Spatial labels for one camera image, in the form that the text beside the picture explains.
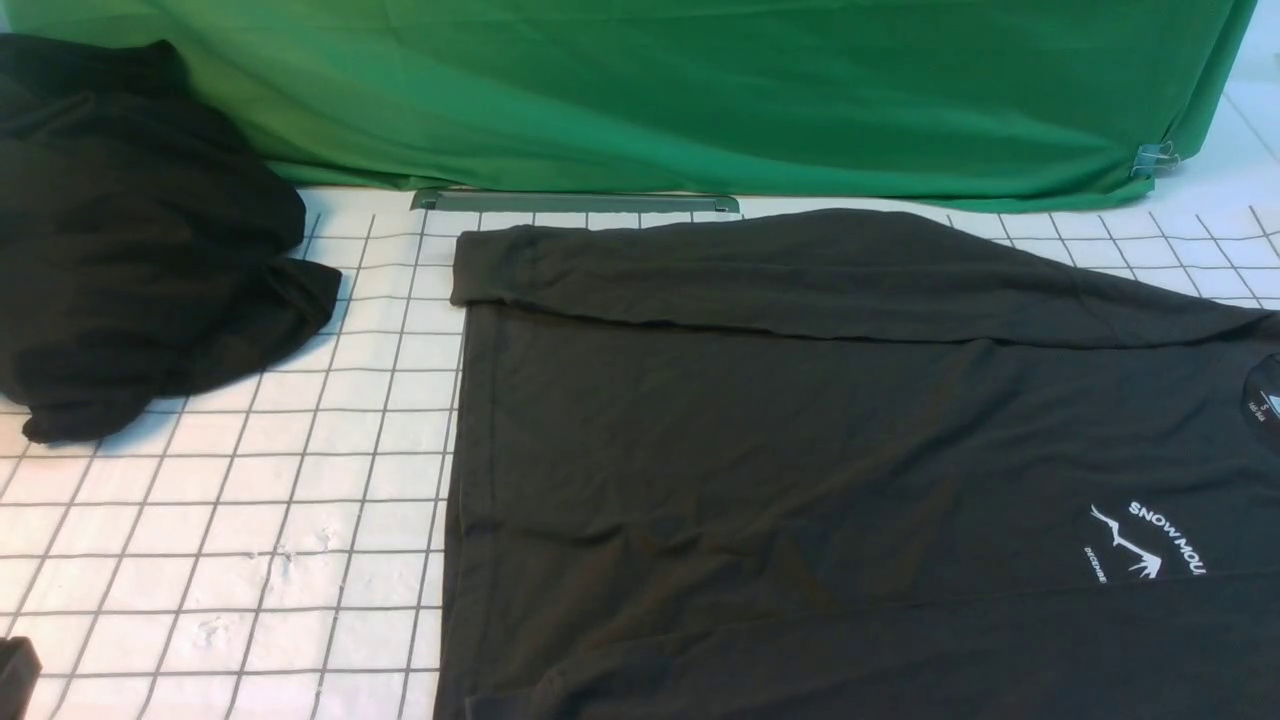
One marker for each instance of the green backdrop cloth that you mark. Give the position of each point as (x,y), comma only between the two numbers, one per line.
(1005,106)

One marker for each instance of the gray long-sleeve top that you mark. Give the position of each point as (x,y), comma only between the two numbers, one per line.
(852,464)

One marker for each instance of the white gridded table mat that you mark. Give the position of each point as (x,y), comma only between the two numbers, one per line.
(274,548)

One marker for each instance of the gray metal bar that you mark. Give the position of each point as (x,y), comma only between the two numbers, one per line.
(479,201)

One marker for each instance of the metal binder clip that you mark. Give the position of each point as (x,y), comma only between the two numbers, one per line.
(1154,160)

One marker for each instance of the black crumpled garment pile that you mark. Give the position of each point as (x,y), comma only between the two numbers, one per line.
(147,251)

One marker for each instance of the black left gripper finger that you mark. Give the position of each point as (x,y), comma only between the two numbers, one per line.
(20,669)

